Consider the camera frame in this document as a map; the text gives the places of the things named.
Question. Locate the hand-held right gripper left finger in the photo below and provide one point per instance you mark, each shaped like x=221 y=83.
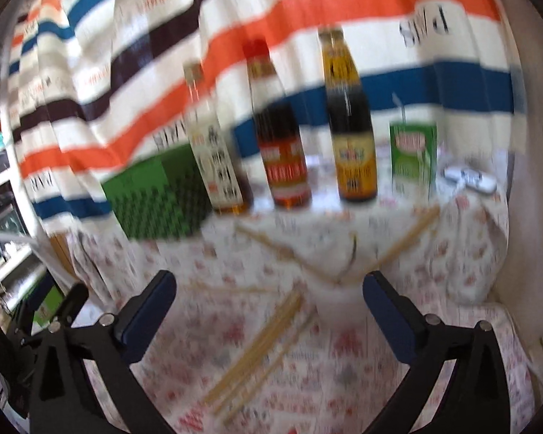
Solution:
x=149 y=312

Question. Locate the yellow label sauce bottle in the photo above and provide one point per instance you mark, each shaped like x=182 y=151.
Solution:
x=350 y=144

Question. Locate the bear print cloth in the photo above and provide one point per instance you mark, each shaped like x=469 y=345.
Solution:
x=470 y=257

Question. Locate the green milk carton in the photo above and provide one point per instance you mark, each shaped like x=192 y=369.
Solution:
x=411 y=162

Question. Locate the white drinking straw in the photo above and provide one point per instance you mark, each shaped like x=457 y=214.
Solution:
x=399 y=108

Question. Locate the white storage shelf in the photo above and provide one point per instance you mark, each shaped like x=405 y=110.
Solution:
x=0 y=271

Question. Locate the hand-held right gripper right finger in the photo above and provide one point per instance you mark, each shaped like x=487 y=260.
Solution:
x=387 y=312

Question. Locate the bright green carton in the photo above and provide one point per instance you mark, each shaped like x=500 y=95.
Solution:
x=49 y=305

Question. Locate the clear cooking wine bottle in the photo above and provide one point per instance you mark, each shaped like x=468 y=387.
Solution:
x=217 y=167

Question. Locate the striped hanging cloth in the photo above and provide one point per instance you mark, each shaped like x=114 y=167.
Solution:
x=298 y=9

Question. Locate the small dark metal fork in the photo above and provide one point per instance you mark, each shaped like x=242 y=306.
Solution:
x=354 y=253

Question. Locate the white plastic pipe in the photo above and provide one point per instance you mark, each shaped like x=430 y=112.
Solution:
x=13 y=236

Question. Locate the red pink patchwork print cloth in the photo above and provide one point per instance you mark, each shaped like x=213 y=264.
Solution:
x=344 y=370

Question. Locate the clear plastic cup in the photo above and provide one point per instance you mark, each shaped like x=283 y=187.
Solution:
x=335 y=303

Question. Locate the white power strip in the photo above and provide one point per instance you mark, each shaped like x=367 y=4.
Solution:
x=473 y=180

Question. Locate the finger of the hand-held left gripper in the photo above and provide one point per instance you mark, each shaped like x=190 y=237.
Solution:
x=72 y=303

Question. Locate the pile of wooden chopsticks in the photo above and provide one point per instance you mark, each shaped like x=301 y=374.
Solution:
x=253 y=348

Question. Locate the green checkered box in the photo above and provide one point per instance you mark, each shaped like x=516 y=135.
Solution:
x=163 y=199

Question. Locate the beige wooden board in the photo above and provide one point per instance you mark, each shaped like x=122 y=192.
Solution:
x=534 y=144

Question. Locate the red cap oil bottle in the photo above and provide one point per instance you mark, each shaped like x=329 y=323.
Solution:
x=280 y=144

